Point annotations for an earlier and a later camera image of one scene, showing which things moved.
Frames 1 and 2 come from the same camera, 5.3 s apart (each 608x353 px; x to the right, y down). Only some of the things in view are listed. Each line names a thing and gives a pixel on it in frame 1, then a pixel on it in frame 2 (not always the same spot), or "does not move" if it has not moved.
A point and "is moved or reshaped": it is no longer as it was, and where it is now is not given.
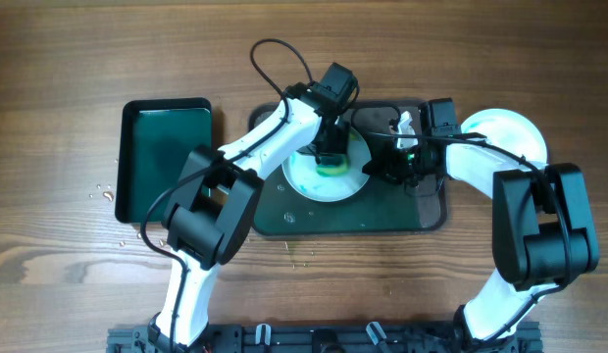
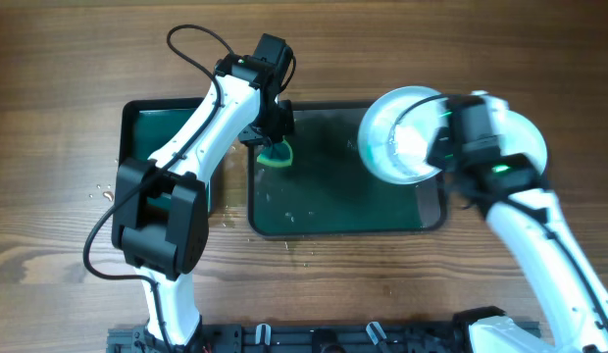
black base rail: x=321 y=338 does not move
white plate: x=302 y=173 → x=375 y=131
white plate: x=511 y=130 does not move
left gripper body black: x=329 y=145 → x=271 y=135
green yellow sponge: x=332 y=166 is moved or reshaped
